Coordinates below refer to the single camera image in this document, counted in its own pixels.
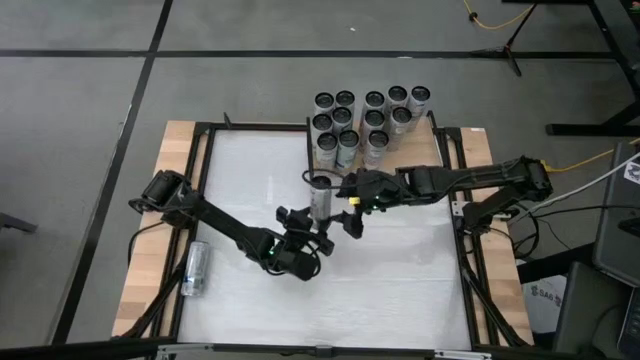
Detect grey chair base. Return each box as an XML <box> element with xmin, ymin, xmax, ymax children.
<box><xmin>0</xmin><ymin>212</ymin><xmax>39</xmax><ymax>235</ymax></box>

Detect wooden tray board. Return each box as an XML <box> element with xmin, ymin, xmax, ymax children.
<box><xmin>303</xmin><ymin>115</ymin><xmax>446</xmax><ymax>197</ymax></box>

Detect black tripod stand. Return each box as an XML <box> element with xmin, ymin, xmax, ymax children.
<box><xmin>472</xmin><ymin>2</ymin><xmax>539</xmax><ymax>79</ymax></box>

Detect white glossy table sheet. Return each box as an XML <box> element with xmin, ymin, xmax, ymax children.
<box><xmin>177</xmin><ymin>128</ymin><xmax>474</xmax><ymax>351</ymax></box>

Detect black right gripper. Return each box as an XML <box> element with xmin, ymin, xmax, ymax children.
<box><xmin>328</xmin><ymin>168</ymin><xmax>402</xmax><ymax>240</ymax></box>

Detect yellow plug with cable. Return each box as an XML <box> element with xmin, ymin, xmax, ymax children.
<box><xmin>542</xmin><ymin>134</ymin><xmax>640</xmax><ymax>176</ymax></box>

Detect white cardboard box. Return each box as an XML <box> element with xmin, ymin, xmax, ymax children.
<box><xmin>522</xmin><ymin>274</ymin><xmax>569</xmax><ymax>334</ymax></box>

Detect black desk frame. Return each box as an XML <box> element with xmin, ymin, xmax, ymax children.
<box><xmin>502</xmin><ymin>0</ymin><xmax>640</xmax><ymax>139</ymax></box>

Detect white cable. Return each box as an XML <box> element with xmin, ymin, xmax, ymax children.
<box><xmin>519</xmin><ymin>152</ymin><xmax>640</xmax><ymax>219</ymax></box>

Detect white Celsius Peach Vibe can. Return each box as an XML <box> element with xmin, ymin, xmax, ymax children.
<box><xmin>363</xmin><ymin>128</ymin><xmax>391</xmax><ymax>172</ymax></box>
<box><xmin>363</xmin><ymin>89</ymin><xmax>387</xmax><ymax>114</ymax></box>

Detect white Celsius Arctic Vibe can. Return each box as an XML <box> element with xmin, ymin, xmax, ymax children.
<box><xmin>407</xmin><ymin>85</ymin><xmax>432</xmax><ymax>126</ymax></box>
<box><xmin>337</xmin><ymin>128</ymin><xmax>361</xmax><ymax>172</ymax></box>
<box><xmin>334</xmin><ymin>89</ymin><xmax>357</xmax><ymax>114</ymax></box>
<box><xmin>180</xmin><ymin>239</ymin><xmax>211</xmax><ymax>298</ymax></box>
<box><xmin>330</xmin><ymin>105</ymin><xmax>354</xmax><ymax>132</ymax></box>

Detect grey computer case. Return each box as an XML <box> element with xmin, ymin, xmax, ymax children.
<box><xmin>592</xmin><ymin>142</ymin><xmax>640</xmax><ymax>286</ymax></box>

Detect white Celsius beverage can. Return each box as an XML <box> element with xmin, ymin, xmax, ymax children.
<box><xmin>385</xmin><ymin>84</ymin><xmax>409</xmax><ymax>111</ymax></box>
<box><xmin>387</xmin><ymin>105</ymin><xmax>414</xmax><ymax>151</ymax></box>

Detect Celsius can with red band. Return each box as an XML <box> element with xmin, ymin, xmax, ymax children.
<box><xmin>360</xmin><ymin>109</ymin><xmax>386</xmax><ymax>139</ymax></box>

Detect thin yellow cable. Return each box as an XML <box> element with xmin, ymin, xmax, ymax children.
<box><xmin>462</xmin><ymin>0</ymin><xmax>539</xmax><ymax>31</ymax></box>

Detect dark grey chair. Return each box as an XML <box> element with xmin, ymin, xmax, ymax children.
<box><xmin>552</xmin><ymin>262</ymin><xmax>631</xmax><ymax>354</ymax></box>

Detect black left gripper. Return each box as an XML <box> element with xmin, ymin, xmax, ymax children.
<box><xmin>252</xmin><ymin>205</ymin><xmax>335</xmax><ymax>282</ymax></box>

